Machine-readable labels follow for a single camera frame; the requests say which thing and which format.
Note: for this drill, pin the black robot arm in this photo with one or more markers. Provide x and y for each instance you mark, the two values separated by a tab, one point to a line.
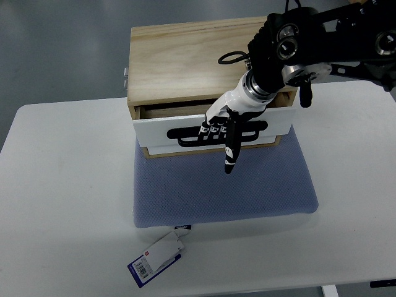
354	41

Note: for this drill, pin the white table leg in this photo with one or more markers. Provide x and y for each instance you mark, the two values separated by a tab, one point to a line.
329	291

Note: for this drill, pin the black drawer handle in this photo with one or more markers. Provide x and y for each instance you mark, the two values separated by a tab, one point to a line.
185	134

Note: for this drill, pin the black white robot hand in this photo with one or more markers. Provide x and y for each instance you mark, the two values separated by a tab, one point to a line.
231	111

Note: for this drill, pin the metal bracket behind cabinet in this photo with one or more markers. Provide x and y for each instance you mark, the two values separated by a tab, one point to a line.
125	77

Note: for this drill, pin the white blue product tag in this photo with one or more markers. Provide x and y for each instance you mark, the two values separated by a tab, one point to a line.
156	258

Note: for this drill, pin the dark object at table edge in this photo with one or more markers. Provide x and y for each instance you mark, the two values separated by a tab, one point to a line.
383	283

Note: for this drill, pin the blue mesh cushion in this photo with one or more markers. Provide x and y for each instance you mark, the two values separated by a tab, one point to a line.
191	189

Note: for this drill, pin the wooden drawer cabinet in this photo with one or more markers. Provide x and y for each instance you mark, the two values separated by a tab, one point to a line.
174	74

